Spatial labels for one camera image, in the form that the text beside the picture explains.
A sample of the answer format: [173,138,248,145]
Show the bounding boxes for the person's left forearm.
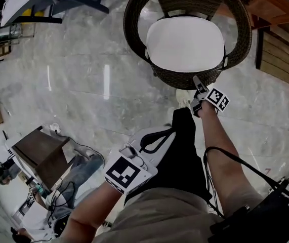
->
[58,181,122,243]

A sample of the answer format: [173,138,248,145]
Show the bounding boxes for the white seat cushion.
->
[145,15,226,72]

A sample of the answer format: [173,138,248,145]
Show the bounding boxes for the brown side table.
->
[5,125,70,191]

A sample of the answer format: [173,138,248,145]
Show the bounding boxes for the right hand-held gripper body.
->
[189,84,230,118]

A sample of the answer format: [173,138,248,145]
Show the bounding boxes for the person's light shoe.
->
[176,89,194,108]

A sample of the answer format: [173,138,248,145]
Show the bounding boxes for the dark wicker chair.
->
[122,0,253,91]

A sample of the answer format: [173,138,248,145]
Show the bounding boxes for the black cable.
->
[203,146,281,189]

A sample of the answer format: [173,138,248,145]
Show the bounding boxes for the wooden slatted platform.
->
[255,21,289,95]

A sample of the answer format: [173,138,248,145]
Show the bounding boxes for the black waist pack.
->
[208,183,289,243]

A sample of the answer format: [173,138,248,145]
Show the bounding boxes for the person's black shorts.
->
[123,108,212,205]

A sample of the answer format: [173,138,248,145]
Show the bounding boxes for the grey device with round disc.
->
[53,213,71,237]

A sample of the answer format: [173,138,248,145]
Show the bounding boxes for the yellow bin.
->
[21,8,45,17]

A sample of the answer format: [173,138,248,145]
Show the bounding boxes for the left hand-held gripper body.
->
[104,125,177,195]

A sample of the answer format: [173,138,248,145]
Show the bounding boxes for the person's beige shirt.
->
[91,188,226,243]

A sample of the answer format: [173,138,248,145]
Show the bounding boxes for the person's right forearm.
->
[198,101,264,217]

